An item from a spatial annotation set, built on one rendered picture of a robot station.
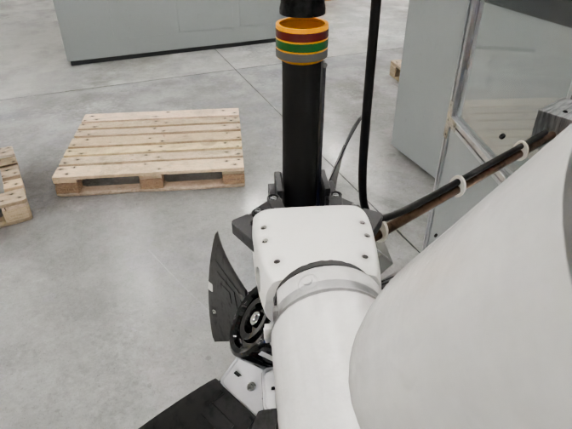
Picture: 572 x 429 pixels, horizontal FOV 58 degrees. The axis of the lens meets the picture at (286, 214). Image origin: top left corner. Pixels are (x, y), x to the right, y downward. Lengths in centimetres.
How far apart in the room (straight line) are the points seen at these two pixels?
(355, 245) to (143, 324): 215
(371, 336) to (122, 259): 278
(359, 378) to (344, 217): 28
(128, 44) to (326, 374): 585
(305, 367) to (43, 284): 263
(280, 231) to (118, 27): 565
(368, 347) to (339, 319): 16
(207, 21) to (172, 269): 389
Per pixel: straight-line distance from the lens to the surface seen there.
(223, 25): 623
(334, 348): 30
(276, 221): 43
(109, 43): 605
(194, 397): 85
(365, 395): 16
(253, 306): 76
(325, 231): 41
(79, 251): 305
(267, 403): 70
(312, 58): 43
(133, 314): 258
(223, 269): 97
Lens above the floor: 175
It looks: 34 degrees down
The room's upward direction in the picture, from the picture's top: straight up
